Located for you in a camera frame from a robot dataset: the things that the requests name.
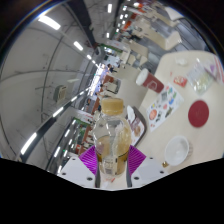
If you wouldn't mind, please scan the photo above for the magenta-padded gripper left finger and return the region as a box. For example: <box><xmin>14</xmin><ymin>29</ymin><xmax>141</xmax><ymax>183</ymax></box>
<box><xmin>59</xmin><ymin>144</ymin><xmax>101</xmax><ymax>189</ymax></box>

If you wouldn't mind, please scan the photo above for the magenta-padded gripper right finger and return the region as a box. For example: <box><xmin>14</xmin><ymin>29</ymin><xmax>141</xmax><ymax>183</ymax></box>
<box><xmin>125</xmin><ymin>144</ymin><xmax>169</xmax><ymax>189</ymax></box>

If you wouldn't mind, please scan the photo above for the clear bottle with yellow drink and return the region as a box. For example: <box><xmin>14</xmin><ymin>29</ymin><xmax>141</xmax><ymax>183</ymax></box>
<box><xmin>92</xmin><ymin>97</ymin><xmax>133</xmax><ymax>178</ymax></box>

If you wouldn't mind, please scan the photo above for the printed paper tray liner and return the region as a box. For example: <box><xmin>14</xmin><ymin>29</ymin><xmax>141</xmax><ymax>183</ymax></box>
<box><xmin>129</xmin><ymin>114</ymin><xmax>145</xmax><ymax>138</ymax></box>

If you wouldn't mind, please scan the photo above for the white crumpled napkin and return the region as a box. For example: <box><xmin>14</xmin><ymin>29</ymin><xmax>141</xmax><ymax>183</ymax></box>
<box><xmin>126</xmin><ymin>104</ymin><xmax>137</xmax><ymax>124</ymax></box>

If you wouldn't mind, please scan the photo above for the colourful sticker sheet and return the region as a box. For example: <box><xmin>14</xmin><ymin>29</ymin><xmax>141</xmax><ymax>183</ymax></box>
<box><xmin>145</xmin><ymin>83</ymin><xmax>185</xmax><ymax>133</ymax></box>

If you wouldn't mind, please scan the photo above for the flat round red coaster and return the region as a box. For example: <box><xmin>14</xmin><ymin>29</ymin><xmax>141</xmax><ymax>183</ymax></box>
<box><xmin>187</xmin><ymin>99</ymin><xmax>210</xmax><ymax>128</ymax></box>

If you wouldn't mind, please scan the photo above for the ceiling air conditioner unit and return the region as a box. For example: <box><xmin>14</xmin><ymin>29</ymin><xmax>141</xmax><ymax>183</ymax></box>
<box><xmin>53</xmin><ymin>84</ymin><xmax>68</xmax><ymax>103</ymax></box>

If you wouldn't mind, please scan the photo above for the red paper cup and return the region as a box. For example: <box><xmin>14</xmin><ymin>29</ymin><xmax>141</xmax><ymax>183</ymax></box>
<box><xmin>135</xmin><ymin>68</ymin><xmax>165</xmax><ymax>94</ymax></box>

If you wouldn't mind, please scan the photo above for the small red sachet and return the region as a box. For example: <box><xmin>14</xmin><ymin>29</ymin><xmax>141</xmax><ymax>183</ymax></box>
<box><xmin>173</xmin><ymin>75</ymin><xmax>189</xmax><ymax>88</ymax></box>

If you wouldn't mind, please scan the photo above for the clear plastic bag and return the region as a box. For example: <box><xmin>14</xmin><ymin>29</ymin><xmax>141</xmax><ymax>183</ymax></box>
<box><xmin>186</xmin><ymin>58</ymin><xmax>216</xmax><ymax>96</ymax></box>

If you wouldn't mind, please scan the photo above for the group of beige chairs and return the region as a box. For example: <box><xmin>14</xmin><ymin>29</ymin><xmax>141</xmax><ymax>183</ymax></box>
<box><xmin>114</xmin><ymin>0</ymin><xmax>188</xmax><ymax>98</ymax></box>

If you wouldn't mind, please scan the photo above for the group of ceiling lights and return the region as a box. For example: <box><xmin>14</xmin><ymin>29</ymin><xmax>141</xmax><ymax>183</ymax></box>
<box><xmin>19</xmin><ymin>3</ymin><xmax>141</xmax><ymax>168</ymax></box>

